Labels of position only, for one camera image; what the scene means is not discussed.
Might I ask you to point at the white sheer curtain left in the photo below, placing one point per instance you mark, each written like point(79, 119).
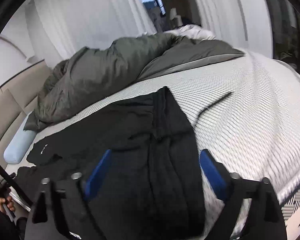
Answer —
point(60, 28)

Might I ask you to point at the white sheer curtain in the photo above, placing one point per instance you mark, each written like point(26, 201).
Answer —
point(223, 18)
point(60, 28)

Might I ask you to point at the dark grey duvet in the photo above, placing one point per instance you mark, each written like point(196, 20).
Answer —
point(91, 75)

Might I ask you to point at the white blanket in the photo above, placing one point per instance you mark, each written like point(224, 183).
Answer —
point(193, 31)

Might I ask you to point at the person's left hand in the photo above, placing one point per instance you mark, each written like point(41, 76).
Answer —
point(6, 202)

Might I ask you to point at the white sheer curtain right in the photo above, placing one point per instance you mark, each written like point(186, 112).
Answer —
point(223, 18)

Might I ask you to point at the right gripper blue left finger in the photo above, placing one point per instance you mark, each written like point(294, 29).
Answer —
point(86, 191)

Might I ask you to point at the white office chair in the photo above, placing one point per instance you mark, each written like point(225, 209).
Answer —
point(175, 19)

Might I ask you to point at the black pants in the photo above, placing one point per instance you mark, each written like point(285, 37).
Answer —
point(153, 186)

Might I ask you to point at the beige upholstered headboard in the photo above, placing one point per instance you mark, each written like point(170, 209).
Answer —
point(18, 97)

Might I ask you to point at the white wardrobe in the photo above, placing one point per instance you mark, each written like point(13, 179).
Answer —
point(256, 27)

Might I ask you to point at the light blue pillow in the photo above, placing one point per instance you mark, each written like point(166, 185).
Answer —
point(19, 144)

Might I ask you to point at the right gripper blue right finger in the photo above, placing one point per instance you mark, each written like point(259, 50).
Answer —
point(227, 190)

